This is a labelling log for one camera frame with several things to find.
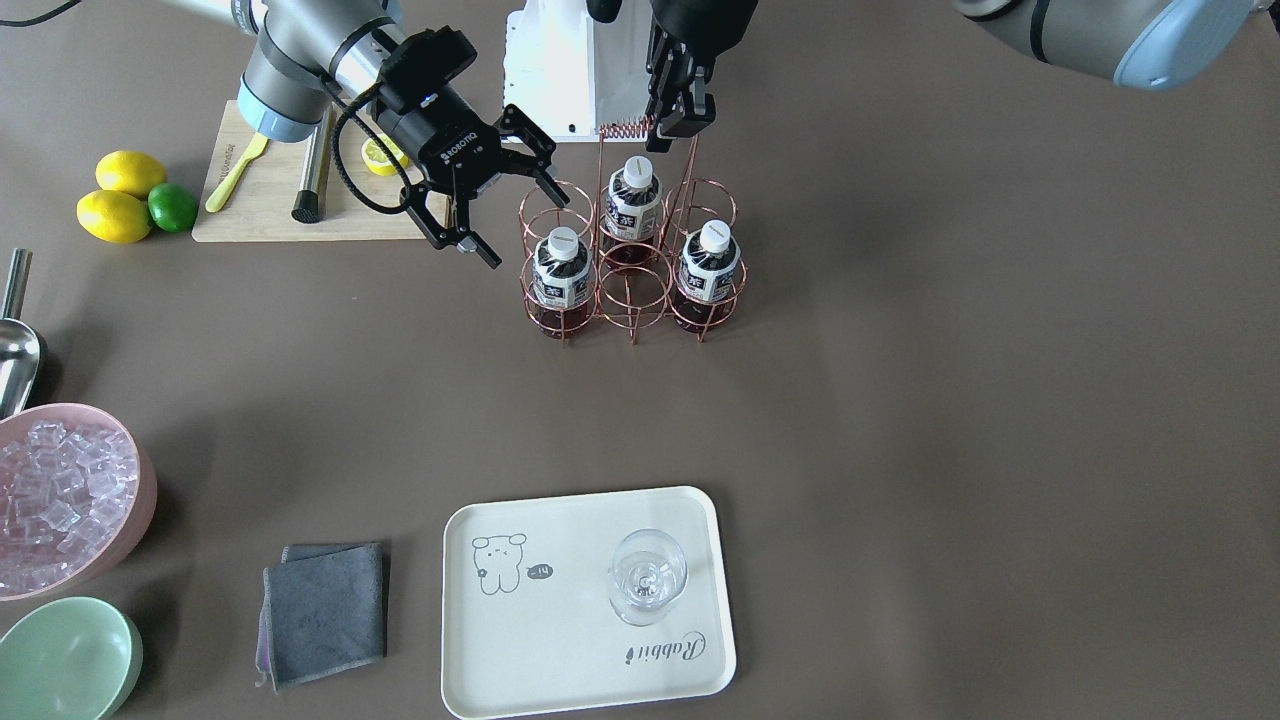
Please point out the cream rabbit tray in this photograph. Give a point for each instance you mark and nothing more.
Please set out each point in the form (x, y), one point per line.
(530, 604)

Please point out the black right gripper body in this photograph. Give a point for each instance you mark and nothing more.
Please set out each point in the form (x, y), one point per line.
(447, 137)

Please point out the tea bottle front middle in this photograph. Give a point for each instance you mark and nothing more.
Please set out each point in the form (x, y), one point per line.
(562, 283)

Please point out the half lemon slice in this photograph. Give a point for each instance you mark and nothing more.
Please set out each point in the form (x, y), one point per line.
(382, 156)

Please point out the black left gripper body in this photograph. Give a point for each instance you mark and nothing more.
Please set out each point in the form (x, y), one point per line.
(703, 22)

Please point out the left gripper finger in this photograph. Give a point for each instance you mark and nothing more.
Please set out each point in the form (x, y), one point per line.
(692, 112)

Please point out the bamboo cutting board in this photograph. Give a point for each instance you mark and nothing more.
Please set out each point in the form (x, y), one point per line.
(260, 208)

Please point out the green lime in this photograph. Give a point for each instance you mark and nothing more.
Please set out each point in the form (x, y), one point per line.
(172, 208)

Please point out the steel ice scoop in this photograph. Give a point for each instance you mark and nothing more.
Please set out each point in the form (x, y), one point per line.
(22, 348)

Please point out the pink bowl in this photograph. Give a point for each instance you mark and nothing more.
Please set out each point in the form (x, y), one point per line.
(137, 520)

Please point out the steel muddler black tip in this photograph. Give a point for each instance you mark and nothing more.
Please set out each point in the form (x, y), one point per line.
(309, 201)

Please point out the tea bottle side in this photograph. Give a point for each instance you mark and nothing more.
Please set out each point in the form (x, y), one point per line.
(706, 272)

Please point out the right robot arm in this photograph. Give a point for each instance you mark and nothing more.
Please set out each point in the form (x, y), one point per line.
(355, 56)

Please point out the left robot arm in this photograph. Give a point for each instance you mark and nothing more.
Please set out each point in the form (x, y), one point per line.
(1150, 45)

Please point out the clear ice cubes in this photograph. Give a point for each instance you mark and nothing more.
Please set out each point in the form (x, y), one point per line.
(67, 488)

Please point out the grey folded cloth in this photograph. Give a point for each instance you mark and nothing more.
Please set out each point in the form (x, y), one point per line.
(324, 611)

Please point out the copper wire bottle basket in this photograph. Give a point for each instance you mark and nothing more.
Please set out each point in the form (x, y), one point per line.
(632, 285)

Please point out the clear wine glass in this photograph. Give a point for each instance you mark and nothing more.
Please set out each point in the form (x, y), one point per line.
(648, 573)

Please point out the whole yellow lemon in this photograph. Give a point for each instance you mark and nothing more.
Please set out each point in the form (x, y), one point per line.
(133, 172)
(114, 216)

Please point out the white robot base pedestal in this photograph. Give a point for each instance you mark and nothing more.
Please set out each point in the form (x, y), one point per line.
(578, 79)

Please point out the whole yellow lemon lower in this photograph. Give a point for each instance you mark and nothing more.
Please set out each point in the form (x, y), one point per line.
(114, 216)

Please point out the tea bottle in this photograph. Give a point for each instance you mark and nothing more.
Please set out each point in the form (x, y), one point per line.
(631, 214)
(562, 283)

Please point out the mint green bowl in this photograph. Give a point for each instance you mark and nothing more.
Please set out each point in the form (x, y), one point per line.
(74, 658)

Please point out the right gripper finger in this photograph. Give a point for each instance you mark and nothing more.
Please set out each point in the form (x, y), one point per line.
(444, 221)
(537, 162)

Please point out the yellow plastic knife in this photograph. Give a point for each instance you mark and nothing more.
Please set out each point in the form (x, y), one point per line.
(220, 196)

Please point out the tea bottle rear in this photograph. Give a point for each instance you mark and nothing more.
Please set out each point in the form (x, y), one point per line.
(631, 214)

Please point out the whole yellow lemon upper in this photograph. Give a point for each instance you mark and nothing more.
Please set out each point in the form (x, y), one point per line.
(133, 172)

